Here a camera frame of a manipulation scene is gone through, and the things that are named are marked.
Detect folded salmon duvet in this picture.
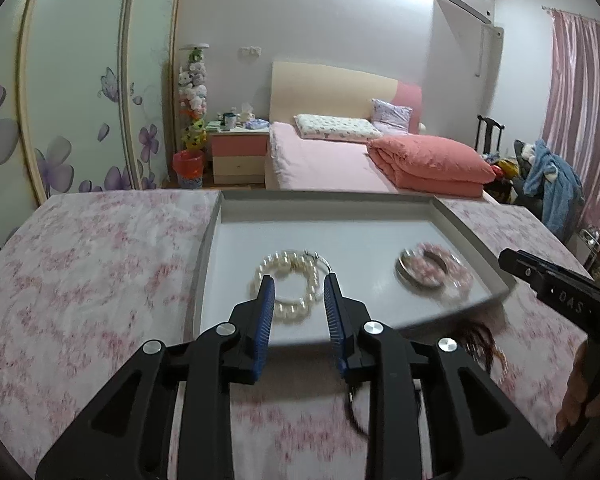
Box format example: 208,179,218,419
367,134,495,198

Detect blue robe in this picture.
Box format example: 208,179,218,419
524,140,585,243

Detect white mug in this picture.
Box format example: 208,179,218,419
223,113,237,130

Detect wall socket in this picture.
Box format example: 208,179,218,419
239,47,262,58

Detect silver cuff bangle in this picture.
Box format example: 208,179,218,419
396,244,466,289

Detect pink bed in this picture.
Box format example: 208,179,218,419
263,120,487,198

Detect thin silver bangle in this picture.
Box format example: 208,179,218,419
300,250,334,282

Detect plush toy column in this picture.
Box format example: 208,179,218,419
178,44,209,152

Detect grey cardboard tray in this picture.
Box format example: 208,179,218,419
190,191,515,336

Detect dark red bead necklace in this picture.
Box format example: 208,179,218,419
344,320,496,436

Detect red waste bin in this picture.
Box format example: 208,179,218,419
172,150,206,190

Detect floral white pillow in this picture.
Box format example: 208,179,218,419
294,114,382,143

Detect pink bead bracelet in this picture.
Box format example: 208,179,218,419
412,242,474,296

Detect sliding wardrobe floral doors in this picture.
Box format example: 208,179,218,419
0,0,178,251

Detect pink curtain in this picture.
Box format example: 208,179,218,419
542,9,600,228

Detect floral pink tablecloth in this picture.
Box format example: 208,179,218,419
0,187,596,480

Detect white air conditioner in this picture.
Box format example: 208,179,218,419
446,0,493,25

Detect lilac pillow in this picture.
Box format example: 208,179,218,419
372,99,413,133

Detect person right hand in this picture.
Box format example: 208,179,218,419
555,340,600,434

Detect pink nightstand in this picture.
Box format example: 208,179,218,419
210,127,270,185

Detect white pearl bracelet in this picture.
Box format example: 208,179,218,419
248,249,322,325

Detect pink pearl bracelet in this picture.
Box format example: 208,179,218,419
492,346,512,386

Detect beige pink headboard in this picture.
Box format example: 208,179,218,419
268,61,422,133

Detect dark wooden chair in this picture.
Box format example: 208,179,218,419
475,115,505,155

